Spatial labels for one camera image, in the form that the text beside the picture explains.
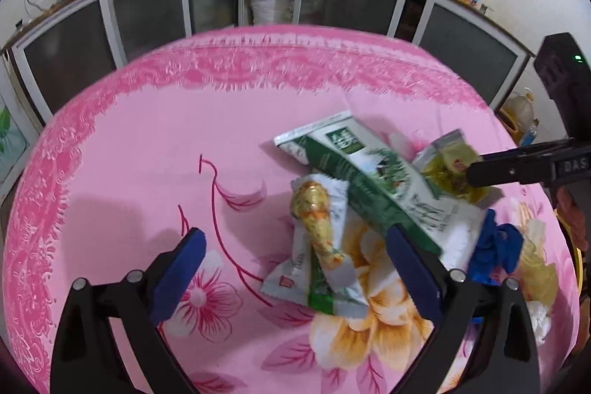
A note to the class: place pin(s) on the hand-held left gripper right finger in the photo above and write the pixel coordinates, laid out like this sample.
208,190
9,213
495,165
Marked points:
411,269

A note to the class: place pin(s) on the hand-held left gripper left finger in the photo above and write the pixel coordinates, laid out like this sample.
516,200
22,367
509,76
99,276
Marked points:
182,269

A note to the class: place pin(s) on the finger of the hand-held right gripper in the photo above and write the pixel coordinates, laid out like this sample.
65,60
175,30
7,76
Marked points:
508,170

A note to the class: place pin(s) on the yellow-green clear wrapper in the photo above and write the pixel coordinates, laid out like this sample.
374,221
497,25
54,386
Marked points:
443,172

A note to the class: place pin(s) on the blue wrapper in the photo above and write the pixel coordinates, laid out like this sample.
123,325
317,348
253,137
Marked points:
494,246

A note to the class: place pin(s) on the small white green packet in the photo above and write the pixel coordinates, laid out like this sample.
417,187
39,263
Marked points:
337,297

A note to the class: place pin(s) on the gold foil wrapper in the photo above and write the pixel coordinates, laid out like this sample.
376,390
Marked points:
314,214

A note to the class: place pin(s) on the large green white snack packet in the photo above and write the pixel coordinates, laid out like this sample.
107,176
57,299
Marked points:
364,163

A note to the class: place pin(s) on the person's right hand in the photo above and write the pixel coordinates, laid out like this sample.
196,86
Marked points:
569,214

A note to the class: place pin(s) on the blue plastic bottle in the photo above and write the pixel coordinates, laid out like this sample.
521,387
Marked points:
530,134

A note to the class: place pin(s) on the yellow oil jug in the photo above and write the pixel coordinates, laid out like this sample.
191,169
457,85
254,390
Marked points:
521,112

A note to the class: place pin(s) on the pink floral tablecloth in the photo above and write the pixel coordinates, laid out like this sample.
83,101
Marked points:
138,144

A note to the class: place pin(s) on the white crumpled tissue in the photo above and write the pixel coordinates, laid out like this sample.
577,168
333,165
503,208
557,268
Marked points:
540,320

